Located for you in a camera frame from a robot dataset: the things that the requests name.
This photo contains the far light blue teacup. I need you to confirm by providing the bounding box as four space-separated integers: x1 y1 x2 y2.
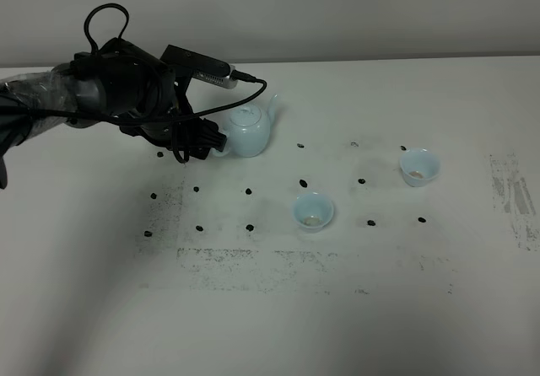
399 148 441 187

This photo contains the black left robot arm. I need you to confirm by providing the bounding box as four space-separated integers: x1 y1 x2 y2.
1 38 235 162

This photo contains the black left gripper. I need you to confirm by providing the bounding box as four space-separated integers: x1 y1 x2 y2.
120 43 227 162

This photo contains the light blue porcelain teapot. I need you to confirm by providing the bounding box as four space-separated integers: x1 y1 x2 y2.
211 94 279 158

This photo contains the light blue teacup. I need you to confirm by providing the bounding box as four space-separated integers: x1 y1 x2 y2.
399 148 441 187
291 192 335 232

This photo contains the black left camera cable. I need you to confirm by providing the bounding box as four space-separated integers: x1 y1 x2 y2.
29 3 268 163

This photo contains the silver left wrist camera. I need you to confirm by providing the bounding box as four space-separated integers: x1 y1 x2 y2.
192 66 238 89

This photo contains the near light blue teacup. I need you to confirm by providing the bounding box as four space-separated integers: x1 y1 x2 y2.
291 192 335 232

